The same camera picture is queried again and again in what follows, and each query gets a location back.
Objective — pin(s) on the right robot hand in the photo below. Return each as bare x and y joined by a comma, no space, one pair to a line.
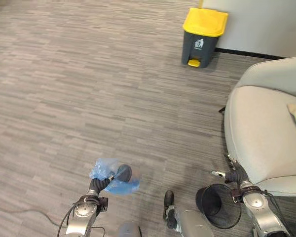
234,174

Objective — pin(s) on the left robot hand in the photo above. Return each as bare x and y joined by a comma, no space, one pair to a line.
97,184

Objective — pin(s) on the blue plastic garbage bag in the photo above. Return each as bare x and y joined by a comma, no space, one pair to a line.
113,176

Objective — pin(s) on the small black mesh bin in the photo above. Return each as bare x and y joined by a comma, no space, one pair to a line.
218,206

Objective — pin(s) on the grey trash can yellow lid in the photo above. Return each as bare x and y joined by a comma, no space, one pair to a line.
202,37

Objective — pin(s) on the light grey armchair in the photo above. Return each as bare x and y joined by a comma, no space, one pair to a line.
266,130

